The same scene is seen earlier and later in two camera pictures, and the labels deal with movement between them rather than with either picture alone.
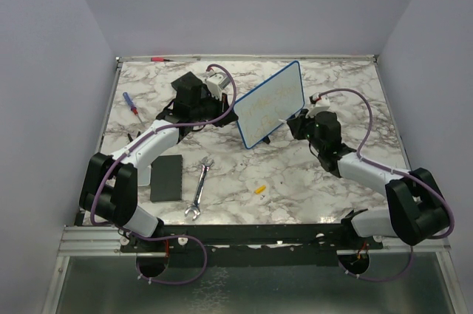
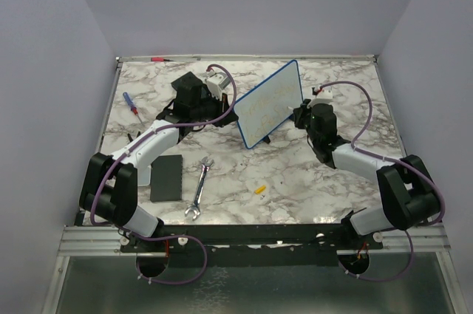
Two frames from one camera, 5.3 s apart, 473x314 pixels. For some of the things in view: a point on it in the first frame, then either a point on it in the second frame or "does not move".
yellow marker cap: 259,189 does not move
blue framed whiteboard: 271,103 does not move
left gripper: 222,105 does not move
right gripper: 298,123 → 300,111
